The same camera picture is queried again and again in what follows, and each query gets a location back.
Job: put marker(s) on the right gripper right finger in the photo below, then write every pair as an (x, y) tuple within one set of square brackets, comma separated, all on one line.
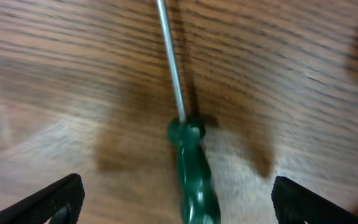
[(294, 203)]

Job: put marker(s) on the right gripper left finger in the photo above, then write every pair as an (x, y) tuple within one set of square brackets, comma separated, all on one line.
[(60, 202)]

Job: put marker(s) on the green handled screwdriver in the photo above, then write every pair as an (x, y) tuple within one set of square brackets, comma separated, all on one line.
[(199, 204)]

